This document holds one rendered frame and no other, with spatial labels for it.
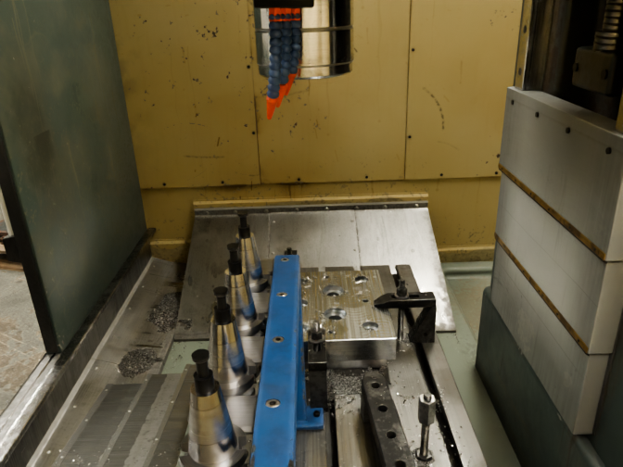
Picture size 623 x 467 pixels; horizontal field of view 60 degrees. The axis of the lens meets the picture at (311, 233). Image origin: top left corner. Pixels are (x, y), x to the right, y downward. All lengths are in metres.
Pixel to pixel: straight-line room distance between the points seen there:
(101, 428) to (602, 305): 1.06
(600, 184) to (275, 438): 0.60
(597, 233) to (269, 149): 1.35
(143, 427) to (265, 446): 0.82
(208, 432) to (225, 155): 1.60
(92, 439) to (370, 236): 1.14
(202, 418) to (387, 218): 1.63
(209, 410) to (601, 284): 0.62
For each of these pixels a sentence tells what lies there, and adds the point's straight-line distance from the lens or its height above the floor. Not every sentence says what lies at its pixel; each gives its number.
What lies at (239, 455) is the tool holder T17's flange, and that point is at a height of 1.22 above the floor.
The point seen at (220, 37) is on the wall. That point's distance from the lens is 1.96.
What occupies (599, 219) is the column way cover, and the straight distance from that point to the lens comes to 0.90.
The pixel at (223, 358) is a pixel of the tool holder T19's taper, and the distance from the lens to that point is 0.59.
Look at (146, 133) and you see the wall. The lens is 2.07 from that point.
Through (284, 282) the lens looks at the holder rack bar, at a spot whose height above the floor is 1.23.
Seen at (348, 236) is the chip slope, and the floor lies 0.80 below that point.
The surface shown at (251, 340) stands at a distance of 0.68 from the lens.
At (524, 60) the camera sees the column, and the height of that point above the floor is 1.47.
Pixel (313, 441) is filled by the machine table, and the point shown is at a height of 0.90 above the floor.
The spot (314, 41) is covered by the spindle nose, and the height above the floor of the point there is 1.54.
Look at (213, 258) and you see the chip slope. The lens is 1.96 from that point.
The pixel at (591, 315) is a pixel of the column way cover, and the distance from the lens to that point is 0.95.
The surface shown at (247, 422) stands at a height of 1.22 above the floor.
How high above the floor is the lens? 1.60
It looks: 24 degrees down
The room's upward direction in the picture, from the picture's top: 2 degrees counter-clockwise
